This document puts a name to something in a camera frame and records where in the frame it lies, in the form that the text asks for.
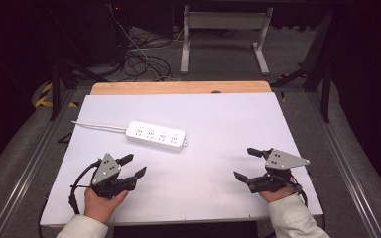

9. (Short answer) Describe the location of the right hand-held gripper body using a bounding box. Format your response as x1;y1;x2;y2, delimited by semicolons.
248;148;312;194

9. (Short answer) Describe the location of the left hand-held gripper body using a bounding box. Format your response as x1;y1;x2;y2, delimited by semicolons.
89;152;137;200

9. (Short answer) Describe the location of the white power strip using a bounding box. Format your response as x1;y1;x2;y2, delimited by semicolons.
125;120;190;153

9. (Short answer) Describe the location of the person's right hand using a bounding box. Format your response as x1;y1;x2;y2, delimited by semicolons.
257;178;298;203

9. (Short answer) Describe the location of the person's left hand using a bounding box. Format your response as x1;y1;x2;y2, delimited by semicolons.
83;187;130;225

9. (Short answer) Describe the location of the black metal stand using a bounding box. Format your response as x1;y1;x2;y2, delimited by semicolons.
47;54;111;122
270;9;335;124

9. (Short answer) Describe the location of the wooden table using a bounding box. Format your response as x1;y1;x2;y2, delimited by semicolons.
89;80;273;97

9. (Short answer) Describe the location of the yellow black hazard tape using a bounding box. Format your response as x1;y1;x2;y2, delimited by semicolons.
34;82;80;109

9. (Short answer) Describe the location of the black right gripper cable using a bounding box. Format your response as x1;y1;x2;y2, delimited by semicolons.
289;174;310;208

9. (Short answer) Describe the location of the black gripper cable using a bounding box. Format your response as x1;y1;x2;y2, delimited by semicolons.
67;159;102;215
289;174;310;208

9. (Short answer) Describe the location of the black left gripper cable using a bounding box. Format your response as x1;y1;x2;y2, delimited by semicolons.
67;159;102;215

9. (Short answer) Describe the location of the white power strip cable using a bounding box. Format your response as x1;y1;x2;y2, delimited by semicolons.
71;120;129;134

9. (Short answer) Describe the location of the aluminium floor rail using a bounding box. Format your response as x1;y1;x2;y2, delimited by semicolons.
0;88;77;238
305;91;381;238

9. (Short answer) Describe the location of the tangle of floor cables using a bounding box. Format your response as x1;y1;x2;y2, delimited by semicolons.
107;3;187;83

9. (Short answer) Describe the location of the white metal desk frame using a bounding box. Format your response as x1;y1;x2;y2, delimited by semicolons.
180;4;275;76

